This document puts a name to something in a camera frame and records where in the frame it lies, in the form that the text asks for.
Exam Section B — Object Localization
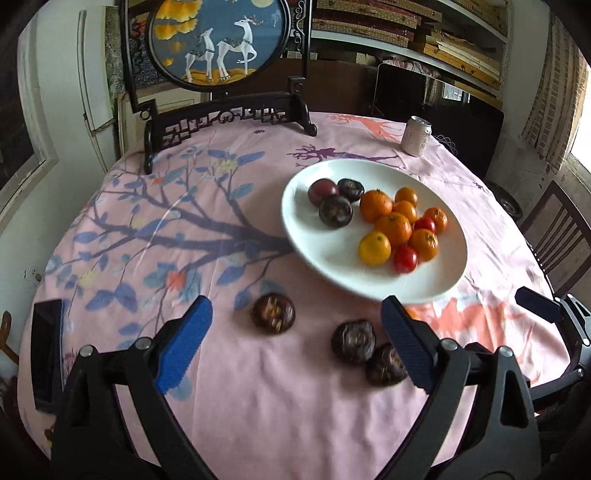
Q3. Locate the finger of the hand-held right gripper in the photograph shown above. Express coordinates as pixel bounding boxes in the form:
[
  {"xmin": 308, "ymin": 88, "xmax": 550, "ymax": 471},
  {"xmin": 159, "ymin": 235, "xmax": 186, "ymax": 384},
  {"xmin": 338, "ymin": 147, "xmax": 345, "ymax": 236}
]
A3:
[
  {"xmin": 529, "ymin": 366, "xmax": 588, "ymax": 410},
  {"xmin": 515, "ymin": 285, "xmax": 591, "ymax": 348}
]

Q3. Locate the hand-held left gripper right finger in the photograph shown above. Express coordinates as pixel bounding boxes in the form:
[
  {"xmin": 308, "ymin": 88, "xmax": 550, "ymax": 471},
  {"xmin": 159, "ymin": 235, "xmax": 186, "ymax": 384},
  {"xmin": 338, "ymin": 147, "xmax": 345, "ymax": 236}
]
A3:
[{"xmin": 380, "ymin": 294, "xmax": 542, "ymax": 480}]

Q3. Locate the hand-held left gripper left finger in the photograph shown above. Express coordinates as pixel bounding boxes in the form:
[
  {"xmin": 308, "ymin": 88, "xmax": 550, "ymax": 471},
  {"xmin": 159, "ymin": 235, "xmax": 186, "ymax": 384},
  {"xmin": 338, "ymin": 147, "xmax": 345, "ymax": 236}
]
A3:
[{"xmin": 50, "ymin": 294, "xmax": 219, "ymax": 480}]

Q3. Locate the dark water chestnut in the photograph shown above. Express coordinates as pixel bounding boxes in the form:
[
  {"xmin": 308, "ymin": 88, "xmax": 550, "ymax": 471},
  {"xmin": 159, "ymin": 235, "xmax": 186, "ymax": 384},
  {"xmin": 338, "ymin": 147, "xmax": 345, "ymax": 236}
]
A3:
[
  {"xmin": 366, "ymin": 343, "xmax": 409, "ymax": 387},
  {"xmin": 331, "ymin": 320, "xmax": 377, "ymax": 362},
  {"xmin": 318, "ymin": 195, "xmax": 354, "ymax": 228},
  {"xmin": 337, "ymin": 178, "xmax": 365, "ymax": 203},
  {"xmin": 250, "ymin": 293, "xmax": 296, "ymax": 335}
]

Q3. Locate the small tangerine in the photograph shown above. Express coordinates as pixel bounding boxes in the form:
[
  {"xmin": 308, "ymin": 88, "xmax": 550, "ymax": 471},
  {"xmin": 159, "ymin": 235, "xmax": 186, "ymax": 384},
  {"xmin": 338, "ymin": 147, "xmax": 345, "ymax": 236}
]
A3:
[
  {"xmin": 423, "ymin": 207, "xmax": 449, "ymax": 234},
  {"xmin": 409, "ymin": 228, "xmax": 440, "ymax": 262}
]

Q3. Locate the yellowish small orange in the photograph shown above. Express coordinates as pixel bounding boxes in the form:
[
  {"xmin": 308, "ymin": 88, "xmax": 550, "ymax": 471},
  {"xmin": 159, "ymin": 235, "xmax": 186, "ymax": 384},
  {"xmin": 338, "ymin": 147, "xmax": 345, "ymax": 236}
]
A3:
[{"xmin": 358, "ymin": 231, "xmax": 392, "ymax": 267}]

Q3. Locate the white ceramic plate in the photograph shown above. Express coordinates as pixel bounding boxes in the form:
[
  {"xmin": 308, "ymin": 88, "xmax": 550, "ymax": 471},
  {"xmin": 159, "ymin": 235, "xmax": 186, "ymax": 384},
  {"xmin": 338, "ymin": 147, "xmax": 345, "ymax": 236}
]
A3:
[{"xmin": 281, "ymin": 159, "xmax": 468, "ymax": 305}]

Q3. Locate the large tangerine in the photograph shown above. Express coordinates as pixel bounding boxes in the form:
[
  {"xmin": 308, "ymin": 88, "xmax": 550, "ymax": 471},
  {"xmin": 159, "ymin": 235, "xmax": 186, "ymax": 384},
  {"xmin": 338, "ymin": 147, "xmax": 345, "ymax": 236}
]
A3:
[
  {"xmin": 374, "ymin": 212, "xmax": 413, "ymax": 246},
  {"xmin": 359, "ymin": 189, "xmax": 394, "ymax": 223}
]

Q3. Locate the dark red plum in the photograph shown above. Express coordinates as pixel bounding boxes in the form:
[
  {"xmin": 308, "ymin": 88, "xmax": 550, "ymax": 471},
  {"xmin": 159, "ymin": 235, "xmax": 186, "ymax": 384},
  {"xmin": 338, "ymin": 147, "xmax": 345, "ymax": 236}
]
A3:
[{"xmin": 308, "ymin": 178, "xmax": 340, "ymax": 208}]

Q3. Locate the dark wooden slatted chair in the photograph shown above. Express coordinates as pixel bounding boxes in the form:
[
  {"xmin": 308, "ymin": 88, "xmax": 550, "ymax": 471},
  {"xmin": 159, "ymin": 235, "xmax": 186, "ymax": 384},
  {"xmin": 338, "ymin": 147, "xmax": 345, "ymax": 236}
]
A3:
[{"xmin": 519, "ymin": 180, "xmax": 591, "ymax": 301}]

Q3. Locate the black flat device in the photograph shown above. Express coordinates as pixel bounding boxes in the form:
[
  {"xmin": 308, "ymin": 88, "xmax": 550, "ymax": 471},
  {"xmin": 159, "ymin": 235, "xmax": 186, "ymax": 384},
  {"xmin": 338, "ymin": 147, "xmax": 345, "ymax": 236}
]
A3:
[{"xmin": 30, "ymin": 299, "xmax": 65, "ymax": 412}]

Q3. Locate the black panel with white emblem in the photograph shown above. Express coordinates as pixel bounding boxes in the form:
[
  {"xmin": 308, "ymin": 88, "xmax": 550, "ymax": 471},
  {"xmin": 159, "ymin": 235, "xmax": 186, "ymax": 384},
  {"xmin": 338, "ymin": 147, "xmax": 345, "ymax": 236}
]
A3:
[{"xmin": 429, "ymin": 99, "xmax": 505, "ymax": 178}]

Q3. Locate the bright window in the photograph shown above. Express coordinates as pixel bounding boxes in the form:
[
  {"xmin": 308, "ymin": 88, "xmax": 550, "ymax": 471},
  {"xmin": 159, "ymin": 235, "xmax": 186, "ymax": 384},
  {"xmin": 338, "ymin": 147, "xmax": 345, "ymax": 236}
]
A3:
[{"xmin": 570, "ymin": 69, "xmax": 591, "ymax": 171}]

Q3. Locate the beige drink can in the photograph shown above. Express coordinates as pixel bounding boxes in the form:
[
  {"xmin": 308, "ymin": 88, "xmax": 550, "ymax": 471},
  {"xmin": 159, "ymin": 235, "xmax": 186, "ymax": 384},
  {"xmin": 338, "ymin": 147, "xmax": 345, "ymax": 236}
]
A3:
[{"xmin": 400, "ymin": 115, "xmax": 433, "ymax": 158}]

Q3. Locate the woven bamboo curtain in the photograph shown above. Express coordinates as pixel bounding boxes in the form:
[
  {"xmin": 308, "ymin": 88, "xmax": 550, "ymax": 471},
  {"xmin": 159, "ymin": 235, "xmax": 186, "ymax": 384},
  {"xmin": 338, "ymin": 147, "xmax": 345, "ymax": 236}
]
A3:
[{"xmin": 522, "ymin": 14, "xmax": 591, "ymax": 162}]

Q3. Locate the black white-edged panel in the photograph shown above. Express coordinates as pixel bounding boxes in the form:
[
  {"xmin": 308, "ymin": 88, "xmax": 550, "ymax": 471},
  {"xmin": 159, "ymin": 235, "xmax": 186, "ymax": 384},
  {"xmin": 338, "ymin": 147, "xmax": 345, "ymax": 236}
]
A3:
[{"xmin": 373, "ymin": 62, "xmax": 432, "ymax": 118}]

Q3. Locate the stack of wooden boards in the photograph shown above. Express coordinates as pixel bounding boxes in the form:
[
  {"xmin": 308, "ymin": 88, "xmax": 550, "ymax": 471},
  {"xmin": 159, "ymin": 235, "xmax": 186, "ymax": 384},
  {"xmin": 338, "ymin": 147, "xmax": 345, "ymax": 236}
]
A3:
[{"xmin": 411, "ymin": 25, "xmax": 504, "ymax": 90}]

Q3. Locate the white framed dark window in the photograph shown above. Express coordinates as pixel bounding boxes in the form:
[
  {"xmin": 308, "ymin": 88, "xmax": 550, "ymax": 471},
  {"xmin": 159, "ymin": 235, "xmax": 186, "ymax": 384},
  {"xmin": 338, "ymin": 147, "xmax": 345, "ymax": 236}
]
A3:
[{"xmin": 0, "ymin": 88, "xmax": 59, "ymax": 192}]

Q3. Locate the pink folded cloth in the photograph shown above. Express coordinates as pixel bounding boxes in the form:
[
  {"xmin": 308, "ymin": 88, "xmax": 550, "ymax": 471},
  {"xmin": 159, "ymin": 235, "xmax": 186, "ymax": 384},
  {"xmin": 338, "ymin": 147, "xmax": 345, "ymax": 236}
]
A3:
[{"xmin": 379, "ymin": 55, "xmax": 439, "ymax": 78}]

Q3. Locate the dark mottled framed picture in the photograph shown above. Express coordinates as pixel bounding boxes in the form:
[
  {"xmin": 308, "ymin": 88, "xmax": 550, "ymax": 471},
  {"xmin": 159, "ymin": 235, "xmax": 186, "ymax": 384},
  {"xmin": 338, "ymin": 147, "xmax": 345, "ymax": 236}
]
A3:
[{"xmin": 105, "ymin": 7, "xmax": 158, "ymax": 90}]

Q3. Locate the round deer table screen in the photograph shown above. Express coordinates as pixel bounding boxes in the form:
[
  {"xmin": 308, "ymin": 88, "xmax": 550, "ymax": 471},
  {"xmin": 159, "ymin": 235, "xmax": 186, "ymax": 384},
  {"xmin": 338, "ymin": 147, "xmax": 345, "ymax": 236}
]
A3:
[{"xmin": 117, "ymin": 0, "xmax": 318, "ymax": 175}]

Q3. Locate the stack of woven mats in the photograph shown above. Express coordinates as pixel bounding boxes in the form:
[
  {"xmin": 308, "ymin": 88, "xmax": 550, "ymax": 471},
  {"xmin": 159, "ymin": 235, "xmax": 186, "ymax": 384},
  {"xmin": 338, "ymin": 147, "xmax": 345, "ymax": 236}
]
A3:
[{"xmin": 311, "ymin": 0, "xmax": 444, "ymax": 47}]

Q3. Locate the white wall shelf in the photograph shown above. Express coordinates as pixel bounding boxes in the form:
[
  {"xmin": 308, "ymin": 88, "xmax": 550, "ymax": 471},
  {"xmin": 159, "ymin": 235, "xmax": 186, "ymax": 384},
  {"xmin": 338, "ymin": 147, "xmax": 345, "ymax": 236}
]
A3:
[{"xmin": 309, "ymin": 0, "xmax": 513, "ymax": 99}]

